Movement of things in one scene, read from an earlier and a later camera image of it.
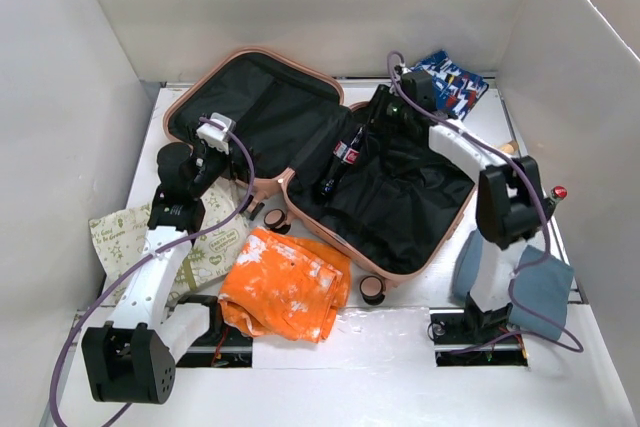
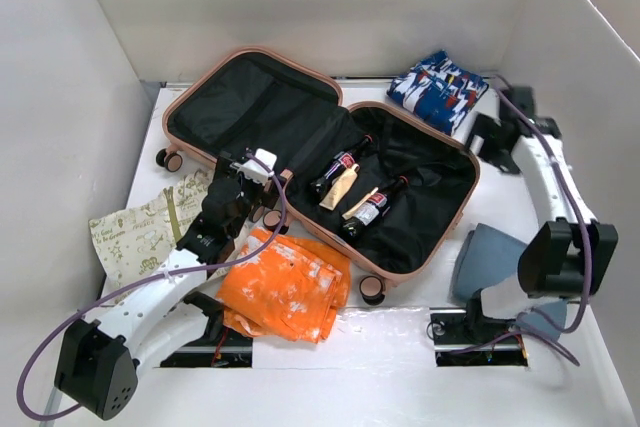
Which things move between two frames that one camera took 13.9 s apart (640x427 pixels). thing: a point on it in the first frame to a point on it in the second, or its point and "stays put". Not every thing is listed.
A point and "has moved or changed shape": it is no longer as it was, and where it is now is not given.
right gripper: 375,115 to 482,127
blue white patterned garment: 457,91 stays put
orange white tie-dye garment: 285,287 stays put
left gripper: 201,146 to 225,170
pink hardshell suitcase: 367,185 stays put
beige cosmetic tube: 507,149 has moved or changed shape
